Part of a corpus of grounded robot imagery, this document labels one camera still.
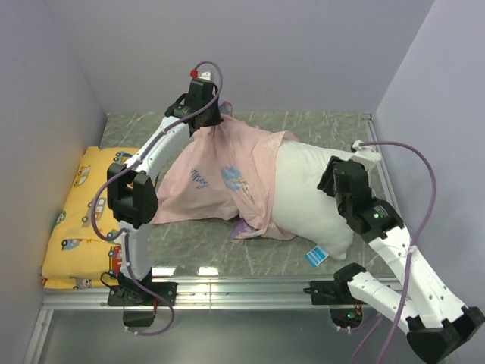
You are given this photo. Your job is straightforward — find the white pillow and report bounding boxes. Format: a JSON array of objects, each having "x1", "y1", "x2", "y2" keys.
[{"x1": 271, "y1": 140, "x2": 354, "y2": 261}]

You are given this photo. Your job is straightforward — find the pink purple pillowcase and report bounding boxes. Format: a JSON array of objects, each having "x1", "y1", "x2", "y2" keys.
[{"x1": 151, "y1": 115, "x2": 296, "y2": 240}]

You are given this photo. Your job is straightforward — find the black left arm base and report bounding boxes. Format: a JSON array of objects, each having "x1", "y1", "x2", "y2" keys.
[{"x1": 107, "y1": 281, "x2": 178, "y2": 328}]

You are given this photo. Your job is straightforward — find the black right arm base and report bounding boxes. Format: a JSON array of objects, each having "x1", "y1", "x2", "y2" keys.
[{"x1": 302, "y1": 280, "x2": 378, "y2": 333}]

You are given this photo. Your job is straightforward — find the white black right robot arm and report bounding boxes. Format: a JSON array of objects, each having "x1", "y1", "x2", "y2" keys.
[{"x1": 318, "y1": 156, "x2": 484, "y2": 363}]

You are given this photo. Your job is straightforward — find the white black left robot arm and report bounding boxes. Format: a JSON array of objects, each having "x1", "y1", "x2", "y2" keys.
[{"x1": 108, "y1": 77, "x2": 222, "y2": 305}]

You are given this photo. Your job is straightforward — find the blue pillow care label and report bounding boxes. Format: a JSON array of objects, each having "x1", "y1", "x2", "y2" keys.
[{"x1": 305, "y1": 246, "x2": 329, "y2": 268}]

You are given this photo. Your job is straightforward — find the yellow cartoon car pillow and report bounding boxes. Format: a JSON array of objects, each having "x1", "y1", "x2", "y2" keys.
[{"x1": 42, "y1": 146, "x2": 138, "y2": 290}]

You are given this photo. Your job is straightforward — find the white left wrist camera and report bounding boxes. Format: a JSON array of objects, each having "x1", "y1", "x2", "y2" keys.
[{"x1": 189, "y1": 69, "x2": 214, "y2": 82}]

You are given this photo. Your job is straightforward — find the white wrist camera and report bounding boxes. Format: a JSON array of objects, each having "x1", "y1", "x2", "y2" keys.
[
  {"x1": 349, "y1": 140, "x2": 382, "y2": 171},
  {"x1": 189, "y1": 69, "x2": 214, "y2": 82}
]

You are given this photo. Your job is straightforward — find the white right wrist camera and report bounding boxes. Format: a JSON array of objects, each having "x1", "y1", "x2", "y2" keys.
[{"x1": 349, "y1": 140, "x2": 382, "y2": 171}]

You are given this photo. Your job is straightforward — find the aluminium frame rail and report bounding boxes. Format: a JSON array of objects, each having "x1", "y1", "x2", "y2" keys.
[{"x1": 22, "y1": 113, "x2": 459, "y2": 364}]

